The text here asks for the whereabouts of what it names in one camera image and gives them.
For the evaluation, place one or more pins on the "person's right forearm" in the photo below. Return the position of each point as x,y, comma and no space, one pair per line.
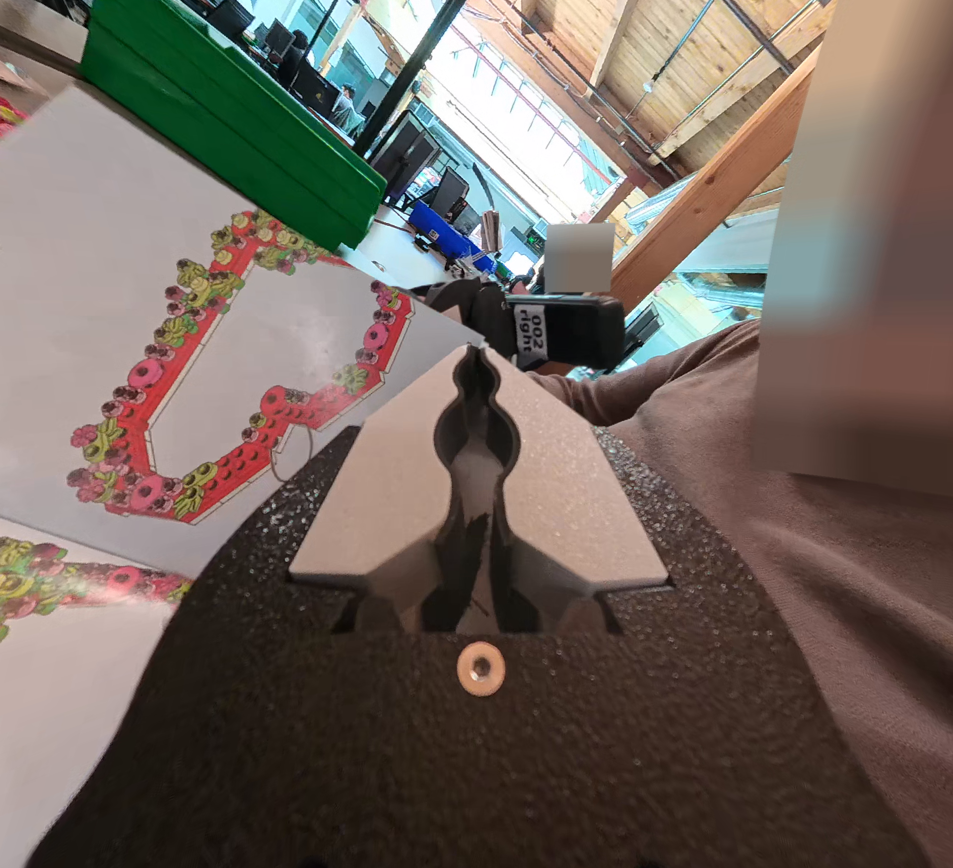
670,376

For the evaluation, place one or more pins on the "person's brown shirt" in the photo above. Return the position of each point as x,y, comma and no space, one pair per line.
819,622

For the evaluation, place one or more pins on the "black computer monitor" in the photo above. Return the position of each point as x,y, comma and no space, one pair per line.
406,157
449,192

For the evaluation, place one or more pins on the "lego instruction booklet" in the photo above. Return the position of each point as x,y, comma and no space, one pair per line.
89,272

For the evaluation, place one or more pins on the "blue storage bin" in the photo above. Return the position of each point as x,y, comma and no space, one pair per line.
443,231

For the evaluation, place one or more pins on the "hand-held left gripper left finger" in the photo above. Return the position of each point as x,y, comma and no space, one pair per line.
372,495

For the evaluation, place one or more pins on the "empty green plastic bin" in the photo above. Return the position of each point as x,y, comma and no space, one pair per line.
223,116

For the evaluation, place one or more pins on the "black stand pole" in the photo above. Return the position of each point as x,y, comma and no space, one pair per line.
439,26

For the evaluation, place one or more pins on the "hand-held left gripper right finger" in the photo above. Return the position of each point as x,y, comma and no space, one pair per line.
573,495

